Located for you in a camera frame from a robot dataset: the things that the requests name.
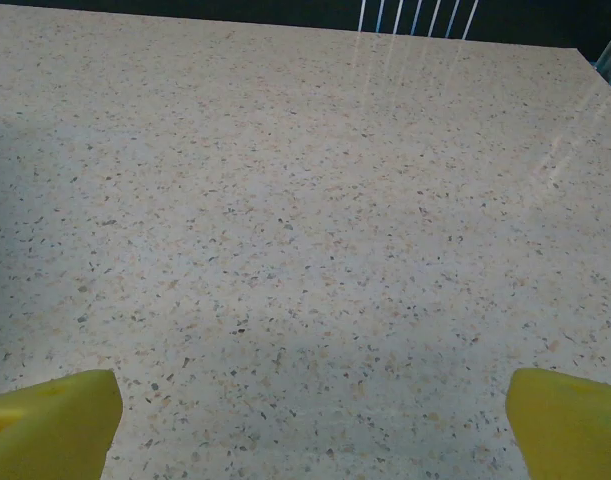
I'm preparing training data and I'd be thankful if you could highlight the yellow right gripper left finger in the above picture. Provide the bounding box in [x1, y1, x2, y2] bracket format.
[0, 368, 124, 480]

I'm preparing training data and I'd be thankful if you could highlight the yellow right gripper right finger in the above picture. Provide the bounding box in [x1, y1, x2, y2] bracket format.
[504, 367, 611, 480]

